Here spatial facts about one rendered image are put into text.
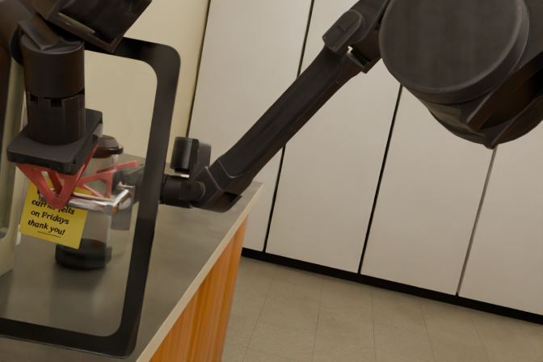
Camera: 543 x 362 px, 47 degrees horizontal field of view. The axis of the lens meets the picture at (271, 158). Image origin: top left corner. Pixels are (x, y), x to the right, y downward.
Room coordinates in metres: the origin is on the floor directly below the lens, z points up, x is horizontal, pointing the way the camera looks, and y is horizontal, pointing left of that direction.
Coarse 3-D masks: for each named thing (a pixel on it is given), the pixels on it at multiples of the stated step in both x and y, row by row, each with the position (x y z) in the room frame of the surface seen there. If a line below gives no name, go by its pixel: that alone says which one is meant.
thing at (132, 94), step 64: (0, 64) 0.71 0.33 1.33; (128, 64) 0.72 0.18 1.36; (0, 128) 0.71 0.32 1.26; (128, 128) 0.72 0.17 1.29; (0, 192) 0.71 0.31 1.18; (0, 256) 0.71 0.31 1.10; (64, 256) 0.72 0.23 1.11; (128, 256) 0.72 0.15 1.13; (0, 320) 0.71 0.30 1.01; (64, 320) 0.72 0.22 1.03; (128, 320) 0.72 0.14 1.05
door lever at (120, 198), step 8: (56, 192) 0.67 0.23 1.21; (72, 192) 0.67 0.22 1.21; (112, 192) 0.71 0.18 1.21; (120, 192) 0.71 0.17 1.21; (128, 192) 0.71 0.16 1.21; (40, 200) 0.67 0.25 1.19; (72, 200) 0.67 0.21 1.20; (80, 200) 0.67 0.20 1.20; (88, 200) 0.67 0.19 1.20; (96, 200) 0.67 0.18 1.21; (104, 200) 0.67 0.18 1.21; (112, 200) 0.67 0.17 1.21; (120, 200) 0.69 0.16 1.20; (128, 200) 0.71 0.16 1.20; (80, 208) 0.67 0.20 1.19; (88, 208) 0.67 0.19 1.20; (96, 208) 0.67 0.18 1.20; (104, 208) 0.66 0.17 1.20; (112, 208) 0.66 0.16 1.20; (120, 208) 0.71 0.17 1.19
